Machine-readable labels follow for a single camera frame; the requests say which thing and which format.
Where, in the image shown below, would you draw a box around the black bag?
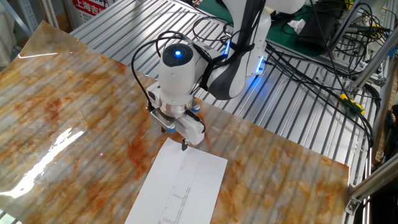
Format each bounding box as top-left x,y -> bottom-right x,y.
295,4 -> 343,54

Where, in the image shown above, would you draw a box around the black cable bundle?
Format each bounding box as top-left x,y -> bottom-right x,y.
264,0 -> 392,149

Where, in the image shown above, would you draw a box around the crumpled white tissue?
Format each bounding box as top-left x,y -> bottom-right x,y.
286,18 -> 307,35

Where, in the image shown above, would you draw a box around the aluminium rail with corner bracket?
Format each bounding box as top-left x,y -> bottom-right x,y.
345,160 -> 398,215

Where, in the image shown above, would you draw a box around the thick aluminium frame post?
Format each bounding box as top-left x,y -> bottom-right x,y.
351,30 -> 398,91

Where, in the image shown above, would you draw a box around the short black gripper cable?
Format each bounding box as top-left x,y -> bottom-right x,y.
185,109 -> 206,134

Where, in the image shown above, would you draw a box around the yellow handled screwdriver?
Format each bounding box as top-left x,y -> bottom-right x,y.
338,93 -> 366,116

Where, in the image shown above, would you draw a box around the silver mount plate blue knobs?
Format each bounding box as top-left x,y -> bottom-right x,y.
150,99 -> 201,134

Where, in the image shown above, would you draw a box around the white printed paper sheet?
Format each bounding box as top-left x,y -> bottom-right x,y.
124,138 -> 229,224

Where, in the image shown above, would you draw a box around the thin grey metal pole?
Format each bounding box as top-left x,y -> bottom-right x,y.
328,0 -> 361,54

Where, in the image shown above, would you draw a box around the orange marble pattern mat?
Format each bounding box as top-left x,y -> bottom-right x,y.
0,20 -> 351,224

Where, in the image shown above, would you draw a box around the brown cardboard sheet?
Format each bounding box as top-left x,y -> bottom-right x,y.
371,62 -> 398,166

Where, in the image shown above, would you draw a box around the white sign with red print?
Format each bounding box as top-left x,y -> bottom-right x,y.
63,0 -> 116,30

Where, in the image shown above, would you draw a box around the green mat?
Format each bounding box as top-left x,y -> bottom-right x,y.
197,0 -> 330,58

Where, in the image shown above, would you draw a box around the grey slotted metal upright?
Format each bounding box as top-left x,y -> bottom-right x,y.
17,0 -> 40,34

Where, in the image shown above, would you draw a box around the long black looped cable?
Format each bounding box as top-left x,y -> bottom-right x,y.
130,29 -> 218,112

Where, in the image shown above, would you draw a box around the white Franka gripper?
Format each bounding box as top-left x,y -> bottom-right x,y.
146,81 -> 206,152

